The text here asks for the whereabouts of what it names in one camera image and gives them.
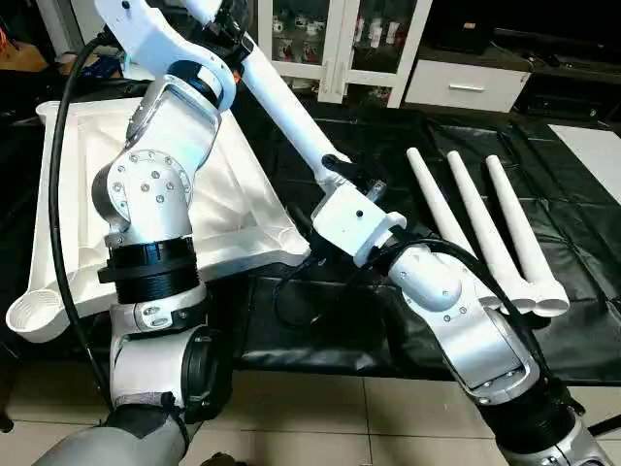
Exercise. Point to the white plastic table leg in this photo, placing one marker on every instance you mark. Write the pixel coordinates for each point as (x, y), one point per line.
(519, 223)
(485, 223)
(441, 209)
(286, 107)

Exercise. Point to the white plastic table top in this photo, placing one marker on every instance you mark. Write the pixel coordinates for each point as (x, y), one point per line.
(243, 214)

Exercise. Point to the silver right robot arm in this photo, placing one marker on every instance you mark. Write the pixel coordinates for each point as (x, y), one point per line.
(466, 320)

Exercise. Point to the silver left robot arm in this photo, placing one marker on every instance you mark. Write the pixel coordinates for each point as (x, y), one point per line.
(155, 194)

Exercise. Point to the white glass door cabinet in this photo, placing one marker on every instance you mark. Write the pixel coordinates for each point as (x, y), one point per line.
(340, 49)

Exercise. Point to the brown cardboard box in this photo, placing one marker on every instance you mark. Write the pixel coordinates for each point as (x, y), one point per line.
(87, 66)

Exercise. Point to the white drawer unit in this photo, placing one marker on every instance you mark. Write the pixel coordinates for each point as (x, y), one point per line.
(466, 87)

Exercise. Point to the black work mat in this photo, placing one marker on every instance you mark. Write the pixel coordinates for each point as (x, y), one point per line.
(310, 330)

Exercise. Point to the white flat board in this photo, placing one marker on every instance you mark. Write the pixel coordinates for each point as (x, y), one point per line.
(592, 160)

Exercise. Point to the dark low media cabinet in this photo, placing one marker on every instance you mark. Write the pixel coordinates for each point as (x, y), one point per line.
(577, 78)

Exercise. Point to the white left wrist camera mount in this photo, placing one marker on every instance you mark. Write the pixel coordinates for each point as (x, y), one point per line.
(160, 34)

